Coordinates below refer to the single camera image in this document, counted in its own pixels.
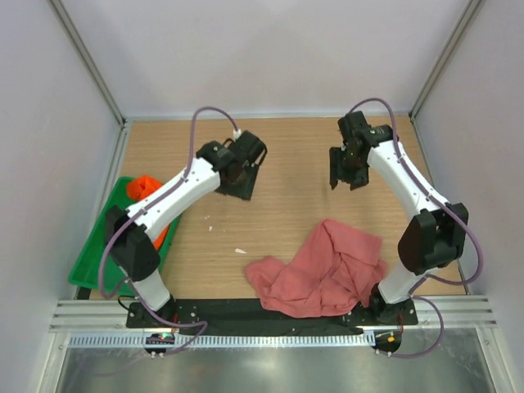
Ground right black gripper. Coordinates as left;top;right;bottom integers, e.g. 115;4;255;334
329;145;368;190

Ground pink t shirt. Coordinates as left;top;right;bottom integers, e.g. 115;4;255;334
245;219;388;318

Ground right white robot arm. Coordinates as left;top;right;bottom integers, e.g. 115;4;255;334
329;119;468;324

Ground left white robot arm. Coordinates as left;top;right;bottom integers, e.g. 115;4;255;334
103;133;268;328

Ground orange t shirt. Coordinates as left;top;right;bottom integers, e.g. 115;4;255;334
125;175;169;250

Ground green plastic tray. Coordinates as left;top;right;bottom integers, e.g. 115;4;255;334
69;176;182;296

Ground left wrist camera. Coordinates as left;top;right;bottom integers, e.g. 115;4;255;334
224;131;268;167

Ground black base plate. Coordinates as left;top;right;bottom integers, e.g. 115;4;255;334
125;297;419;337

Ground aluminium rail profile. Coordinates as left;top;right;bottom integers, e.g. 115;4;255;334
51;295;497;331

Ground slotted white cable duct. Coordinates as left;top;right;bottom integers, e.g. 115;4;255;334
69;331;375;349

